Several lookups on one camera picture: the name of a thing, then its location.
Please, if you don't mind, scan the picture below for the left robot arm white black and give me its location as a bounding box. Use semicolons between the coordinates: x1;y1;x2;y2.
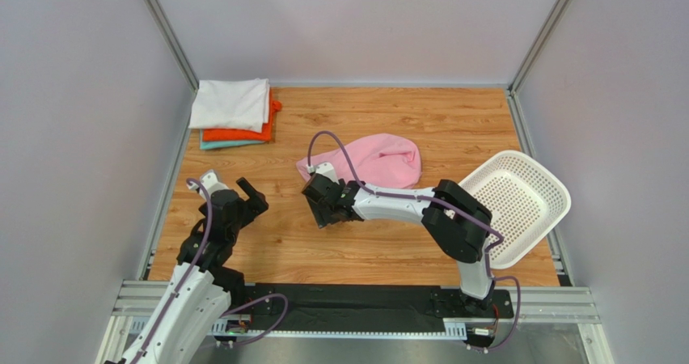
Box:
117;171;268;363

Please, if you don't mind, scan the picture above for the pink t shirt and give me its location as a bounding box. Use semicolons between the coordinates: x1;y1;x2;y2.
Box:
296;133;422;188

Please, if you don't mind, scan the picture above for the folded white t shirt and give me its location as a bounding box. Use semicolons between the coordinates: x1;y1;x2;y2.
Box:
188;78;270;133

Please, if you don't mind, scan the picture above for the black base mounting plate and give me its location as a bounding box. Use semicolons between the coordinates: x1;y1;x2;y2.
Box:
232;283;514;333

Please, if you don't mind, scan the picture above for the folded teal t shirt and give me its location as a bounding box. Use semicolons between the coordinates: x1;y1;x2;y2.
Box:
199;130;264;150

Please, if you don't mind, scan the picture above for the aluminium corner post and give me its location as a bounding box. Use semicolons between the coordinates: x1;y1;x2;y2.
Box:
143;0;199;93
509;0;572;97

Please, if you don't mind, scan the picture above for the folded orange t shirt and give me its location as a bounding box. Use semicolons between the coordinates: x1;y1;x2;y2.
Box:
201;90;282;142

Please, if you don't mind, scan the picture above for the aluminium frame rail front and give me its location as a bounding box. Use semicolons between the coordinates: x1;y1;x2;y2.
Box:
112;281;614;363

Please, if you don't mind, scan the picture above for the right aluminium corner post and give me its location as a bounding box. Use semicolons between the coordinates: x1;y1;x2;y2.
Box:
509;0;572;97

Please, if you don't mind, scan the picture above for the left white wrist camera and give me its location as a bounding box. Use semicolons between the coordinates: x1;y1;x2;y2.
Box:
186;170;229;195

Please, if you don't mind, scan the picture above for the left aluminium corner post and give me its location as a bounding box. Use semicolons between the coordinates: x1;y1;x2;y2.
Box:
143;0;199;93

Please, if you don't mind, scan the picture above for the white perforated plastic basket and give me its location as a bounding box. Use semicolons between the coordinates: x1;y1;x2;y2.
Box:
459;150;572;269

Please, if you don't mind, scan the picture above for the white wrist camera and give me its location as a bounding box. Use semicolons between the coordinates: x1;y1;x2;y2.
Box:
306;162;339;183
186;170;229;195

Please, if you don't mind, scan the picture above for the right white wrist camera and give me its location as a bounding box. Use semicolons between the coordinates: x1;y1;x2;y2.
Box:
306;162;339;183

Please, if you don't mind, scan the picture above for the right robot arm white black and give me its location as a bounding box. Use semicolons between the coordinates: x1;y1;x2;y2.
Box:
302;173;497;310

